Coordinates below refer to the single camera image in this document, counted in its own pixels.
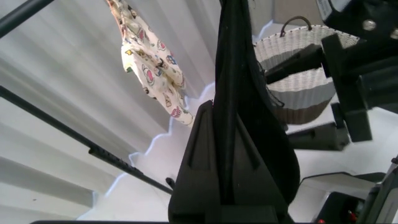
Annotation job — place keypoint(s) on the cream printed garment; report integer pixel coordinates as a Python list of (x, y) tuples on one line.
[(149, 62)]

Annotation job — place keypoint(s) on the white laundry basket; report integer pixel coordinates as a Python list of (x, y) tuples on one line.
[(295, 87)]

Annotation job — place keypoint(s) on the black garment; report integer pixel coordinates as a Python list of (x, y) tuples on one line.
[(236, 46)]

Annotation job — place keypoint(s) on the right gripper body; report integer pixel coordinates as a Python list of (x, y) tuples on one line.
[(351, 93)]

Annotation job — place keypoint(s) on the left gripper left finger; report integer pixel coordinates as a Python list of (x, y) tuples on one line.
[(196, 186)]

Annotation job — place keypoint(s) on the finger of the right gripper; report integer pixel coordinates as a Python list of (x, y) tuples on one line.
[(298, 62), (317, 138)]

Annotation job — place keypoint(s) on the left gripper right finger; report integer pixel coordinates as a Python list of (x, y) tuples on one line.
[(255, 193)]

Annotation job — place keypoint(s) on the black clothes rack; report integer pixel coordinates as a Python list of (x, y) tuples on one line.
[(109, 158)]

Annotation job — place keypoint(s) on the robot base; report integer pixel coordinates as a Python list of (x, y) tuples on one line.
[(342, 183)]

